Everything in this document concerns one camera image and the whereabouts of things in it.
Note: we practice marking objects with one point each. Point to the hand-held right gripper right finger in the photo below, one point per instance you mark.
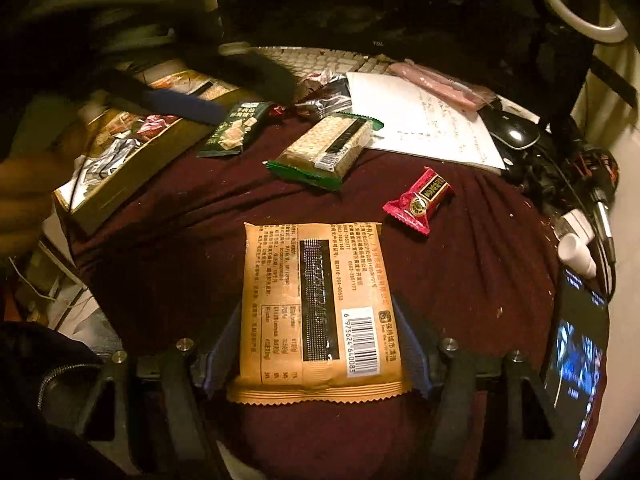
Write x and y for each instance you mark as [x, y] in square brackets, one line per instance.
[415, 355]

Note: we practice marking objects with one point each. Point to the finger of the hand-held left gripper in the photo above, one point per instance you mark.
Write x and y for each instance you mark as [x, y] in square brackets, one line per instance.
[185, 106]
[265, 72]

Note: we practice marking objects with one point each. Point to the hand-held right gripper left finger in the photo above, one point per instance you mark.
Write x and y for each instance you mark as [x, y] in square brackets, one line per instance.
[220, 355]

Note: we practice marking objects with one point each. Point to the dark green snack packet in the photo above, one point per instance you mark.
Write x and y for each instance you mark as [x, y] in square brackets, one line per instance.
[230, 132]

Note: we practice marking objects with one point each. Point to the orange snack packet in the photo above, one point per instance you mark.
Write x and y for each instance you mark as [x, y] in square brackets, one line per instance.
[280, 285]

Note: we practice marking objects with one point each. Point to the shallow cardboard box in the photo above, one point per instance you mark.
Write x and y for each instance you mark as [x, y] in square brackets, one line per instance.
[125, 185]

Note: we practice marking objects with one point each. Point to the white keyboard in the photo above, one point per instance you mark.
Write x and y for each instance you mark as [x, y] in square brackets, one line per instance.
[325, 62]

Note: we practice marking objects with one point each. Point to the dark shiny snack wrapper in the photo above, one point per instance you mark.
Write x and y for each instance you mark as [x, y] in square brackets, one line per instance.
[325, 100]

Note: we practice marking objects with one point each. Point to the green-ended biscuit packet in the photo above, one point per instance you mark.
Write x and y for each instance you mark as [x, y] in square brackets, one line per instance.
[320, 145]

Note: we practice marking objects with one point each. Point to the red candy packet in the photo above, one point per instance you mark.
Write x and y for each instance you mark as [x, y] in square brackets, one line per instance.
[420, 200]

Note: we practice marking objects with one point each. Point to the smartphone with lit screen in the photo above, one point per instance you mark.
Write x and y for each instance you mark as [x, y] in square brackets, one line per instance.
[575, 360]

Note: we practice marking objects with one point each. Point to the pink pencil case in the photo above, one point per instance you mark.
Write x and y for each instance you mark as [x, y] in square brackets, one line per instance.
[430, 80]

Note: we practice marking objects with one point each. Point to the white paper sheet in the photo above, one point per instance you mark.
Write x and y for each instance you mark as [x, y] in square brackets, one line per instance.
[430, 125]

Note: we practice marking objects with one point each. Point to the dark zippered jacket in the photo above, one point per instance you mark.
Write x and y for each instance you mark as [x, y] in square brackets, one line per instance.
[40, 360]

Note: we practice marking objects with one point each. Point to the white power adapter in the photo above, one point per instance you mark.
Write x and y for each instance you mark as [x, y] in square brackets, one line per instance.
[572, 222]

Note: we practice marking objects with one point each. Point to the black computer mouse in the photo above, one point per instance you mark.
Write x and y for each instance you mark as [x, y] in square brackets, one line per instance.
[510, 130]

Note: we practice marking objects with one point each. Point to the orange and black tool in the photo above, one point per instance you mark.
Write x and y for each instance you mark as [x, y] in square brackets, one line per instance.
[600, 170]

